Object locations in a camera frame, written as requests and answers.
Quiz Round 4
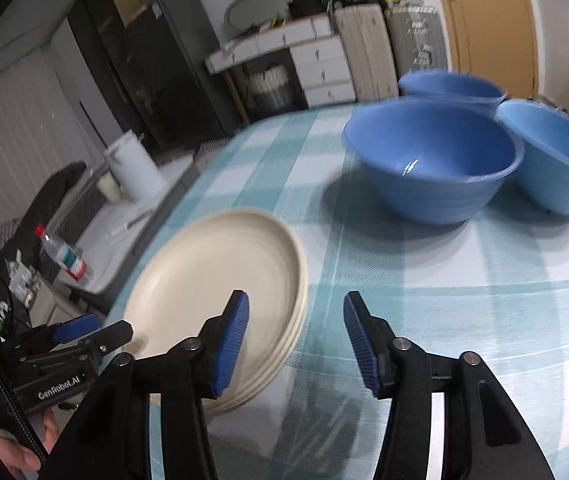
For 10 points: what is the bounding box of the grey arched mirror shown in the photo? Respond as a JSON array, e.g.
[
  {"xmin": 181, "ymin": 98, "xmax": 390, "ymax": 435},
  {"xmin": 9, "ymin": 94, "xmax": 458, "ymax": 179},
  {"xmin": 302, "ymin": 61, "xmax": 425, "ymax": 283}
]
[{"xmin": 225, "ymin": 0, "xmax": 296, "ymax": 37}]

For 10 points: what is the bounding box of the person's left hand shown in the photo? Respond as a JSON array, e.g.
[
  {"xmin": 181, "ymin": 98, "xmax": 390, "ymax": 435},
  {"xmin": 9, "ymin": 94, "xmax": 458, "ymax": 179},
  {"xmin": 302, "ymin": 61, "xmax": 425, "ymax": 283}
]
[{"xmin": 0, "ymin": 406, "xmax": 61, "ymax": 480}]

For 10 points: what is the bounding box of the dark grey fridge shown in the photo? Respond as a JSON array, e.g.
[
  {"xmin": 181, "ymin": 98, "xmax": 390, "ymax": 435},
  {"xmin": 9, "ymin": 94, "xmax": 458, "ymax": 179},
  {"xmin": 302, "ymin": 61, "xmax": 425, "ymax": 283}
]
[{"xmin": 124, "ymin": 0, "xmax": 246, "ymax": 152}]

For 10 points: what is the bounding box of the teal white checked tablecloth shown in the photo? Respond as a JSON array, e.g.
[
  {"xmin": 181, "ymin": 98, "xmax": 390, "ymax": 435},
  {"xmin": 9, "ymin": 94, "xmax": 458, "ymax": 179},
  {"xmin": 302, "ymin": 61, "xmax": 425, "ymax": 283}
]
[{"xmin": 108, "ymin": 102, "xmax": 569, "ymax": 480}]

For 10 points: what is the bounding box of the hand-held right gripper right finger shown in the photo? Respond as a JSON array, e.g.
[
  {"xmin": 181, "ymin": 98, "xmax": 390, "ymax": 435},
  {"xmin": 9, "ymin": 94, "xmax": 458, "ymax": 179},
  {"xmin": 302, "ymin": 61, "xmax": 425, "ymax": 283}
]
[{"xmin": 343, "ymin": 291, "xmax": 556, "ymax": 480}]

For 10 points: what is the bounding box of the tall dark cabinet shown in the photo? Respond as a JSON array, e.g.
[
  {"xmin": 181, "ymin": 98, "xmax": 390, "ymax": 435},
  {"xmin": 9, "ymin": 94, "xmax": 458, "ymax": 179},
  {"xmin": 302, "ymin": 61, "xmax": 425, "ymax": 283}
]
[{"xmin": 67, "ymin": 0, "xmax": 165, "ymax": 133}]

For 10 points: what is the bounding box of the black toothed strap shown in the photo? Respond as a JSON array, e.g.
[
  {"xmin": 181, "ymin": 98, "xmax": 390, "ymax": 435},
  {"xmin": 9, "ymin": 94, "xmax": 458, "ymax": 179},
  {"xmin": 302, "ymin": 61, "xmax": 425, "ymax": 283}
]
[{"xmin": 0, "ymin": 304, "xmax": 49, "ymax": 462}]

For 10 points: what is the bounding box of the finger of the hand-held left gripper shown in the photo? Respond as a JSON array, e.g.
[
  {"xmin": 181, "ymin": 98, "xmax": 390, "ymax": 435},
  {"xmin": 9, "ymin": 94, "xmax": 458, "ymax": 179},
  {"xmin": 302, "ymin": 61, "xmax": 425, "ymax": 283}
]
[
  {"xmin": 14, "ymin": 313, "xmax": 101, "ymax": 356},
  {"xmin": 77, "ymin": 320, "xmax": 134, "ymax": 362}
]

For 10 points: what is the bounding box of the white curtain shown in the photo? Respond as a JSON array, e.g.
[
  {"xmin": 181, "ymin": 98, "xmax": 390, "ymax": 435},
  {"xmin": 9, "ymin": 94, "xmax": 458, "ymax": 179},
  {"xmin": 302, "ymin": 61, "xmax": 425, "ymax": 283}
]
[{"xmin": 0, "ymin": 50, "xmax": 108, "ymax": 246}]

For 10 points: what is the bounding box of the silver suitcase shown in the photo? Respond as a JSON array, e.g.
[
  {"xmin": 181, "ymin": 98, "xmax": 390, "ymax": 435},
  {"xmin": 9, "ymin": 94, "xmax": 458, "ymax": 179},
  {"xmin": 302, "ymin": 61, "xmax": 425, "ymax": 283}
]
[{"xmin": 383, "ymin": 2, "xmax": 451, "ymax": 77}]

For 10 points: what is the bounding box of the white desk with drawers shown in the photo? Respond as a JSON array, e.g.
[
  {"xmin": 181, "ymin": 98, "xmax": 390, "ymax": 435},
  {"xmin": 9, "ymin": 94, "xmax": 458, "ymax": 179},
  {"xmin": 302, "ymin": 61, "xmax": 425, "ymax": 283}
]
[{"xmin": 205, "ymin": 15, "xmax": 359, "ymax": 112}]

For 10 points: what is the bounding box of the cream round plate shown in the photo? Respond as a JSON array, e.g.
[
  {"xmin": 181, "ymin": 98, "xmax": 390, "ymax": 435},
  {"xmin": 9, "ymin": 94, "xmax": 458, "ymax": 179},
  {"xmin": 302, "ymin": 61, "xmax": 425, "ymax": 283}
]
[
  {"xmin": 204, "ymin": 280, "xmax": 310, "ymax": 407},
  {"xmin": 122, "ymin": 208, "xmax": 309, "ymax": 392},
  {"xmin": 149, "ymin": 305, "xmax": 308, "ymax": 417}
]

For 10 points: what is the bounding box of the red capped water bottle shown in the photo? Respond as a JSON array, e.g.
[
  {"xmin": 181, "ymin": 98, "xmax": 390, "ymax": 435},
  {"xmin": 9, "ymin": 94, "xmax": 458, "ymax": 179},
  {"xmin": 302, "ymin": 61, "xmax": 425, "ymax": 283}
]
[{"xmin": 34, "ymin": 224, "xmax": 90, "ymax": 282}]

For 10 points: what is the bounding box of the green white carton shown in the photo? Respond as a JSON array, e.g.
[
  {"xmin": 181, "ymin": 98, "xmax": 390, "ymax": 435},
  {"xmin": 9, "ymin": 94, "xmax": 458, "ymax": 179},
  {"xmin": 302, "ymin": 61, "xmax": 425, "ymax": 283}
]
[{"xmin": 8, "ymin": 260, "xmax": 41, "ymax": 307}]

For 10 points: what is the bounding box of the dark cloth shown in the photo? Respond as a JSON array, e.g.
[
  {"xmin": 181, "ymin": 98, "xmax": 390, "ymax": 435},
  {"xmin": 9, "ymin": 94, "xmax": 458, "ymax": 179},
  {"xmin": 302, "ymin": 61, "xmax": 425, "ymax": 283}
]
[{"xmin": 27, "ymin": 160, "xmax": 88, "ymax": 226}]

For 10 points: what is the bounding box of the white cylindrical kettle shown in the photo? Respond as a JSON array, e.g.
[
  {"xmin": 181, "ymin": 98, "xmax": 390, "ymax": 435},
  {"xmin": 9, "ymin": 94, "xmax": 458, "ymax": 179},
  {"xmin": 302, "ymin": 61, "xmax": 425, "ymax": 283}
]
[{"xmin": 103, "ymin": 130, "xmax": 166, "ymax": 202}]

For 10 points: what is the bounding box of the white handled knife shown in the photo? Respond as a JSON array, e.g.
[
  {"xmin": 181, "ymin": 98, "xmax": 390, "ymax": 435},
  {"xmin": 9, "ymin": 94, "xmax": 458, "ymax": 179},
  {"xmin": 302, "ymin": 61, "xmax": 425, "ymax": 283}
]
[{"xmin": 107, "ymin": 211, "xmax": 154, "ymax": 239}]

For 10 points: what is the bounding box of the wooden door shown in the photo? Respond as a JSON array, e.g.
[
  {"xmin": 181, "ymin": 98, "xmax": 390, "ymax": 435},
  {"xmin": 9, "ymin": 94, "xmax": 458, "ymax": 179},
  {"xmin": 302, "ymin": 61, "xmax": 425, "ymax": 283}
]
[{"xmin": 429, "ymin": 0, "xmax": 541, "ymax": 102}]

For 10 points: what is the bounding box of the beige suitcase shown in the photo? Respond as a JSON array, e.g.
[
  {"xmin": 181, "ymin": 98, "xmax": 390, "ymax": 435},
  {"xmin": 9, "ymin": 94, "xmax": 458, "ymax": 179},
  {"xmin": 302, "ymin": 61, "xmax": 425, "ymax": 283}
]
[{"xmin": 333, "ymin": 2, "xmax": 400, "ymax": 104}]

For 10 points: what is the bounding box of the blue plastic bowl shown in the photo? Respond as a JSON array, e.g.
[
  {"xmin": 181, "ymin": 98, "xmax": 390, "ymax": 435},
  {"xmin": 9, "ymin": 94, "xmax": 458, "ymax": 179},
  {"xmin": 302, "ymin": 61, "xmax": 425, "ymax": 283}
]
[
  {"xmin": 342, "ymin": 98, "xmax": 525, "ymax": 226},
  {"xmin": 397, "ymin": 69, "xmax": 509, "ymax": 112},
  {"xmin": 496, "ymin": 99, "xmax": 569, "ymax": 216}
]

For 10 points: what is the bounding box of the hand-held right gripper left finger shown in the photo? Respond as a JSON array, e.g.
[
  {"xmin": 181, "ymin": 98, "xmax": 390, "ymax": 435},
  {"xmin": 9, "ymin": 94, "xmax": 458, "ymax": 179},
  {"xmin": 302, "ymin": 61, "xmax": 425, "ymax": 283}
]
[{"xmin": 67, "ymin": 289, "xmax": 251, "ymax": 480}]

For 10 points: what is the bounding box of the cream cup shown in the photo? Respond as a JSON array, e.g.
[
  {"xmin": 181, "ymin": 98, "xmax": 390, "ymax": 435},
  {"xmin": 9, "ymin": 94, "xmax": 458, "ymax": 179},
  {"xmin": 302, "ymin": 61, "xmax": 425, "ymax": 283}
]
[{"xmin": 97, "ymin": 172, "xmax": 124, "ymax": 202}]

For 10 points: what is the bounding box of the woven laundry basket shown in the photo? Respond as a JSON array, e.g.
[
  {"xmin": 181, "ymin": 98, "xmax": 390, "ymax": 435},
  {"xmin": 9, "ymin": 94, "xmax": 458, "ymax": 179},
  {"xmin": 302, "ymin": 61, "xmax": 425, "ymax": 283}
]
[{"xmin": 243, "ymin": 62, "xmax": 306, "ymax": 117}]

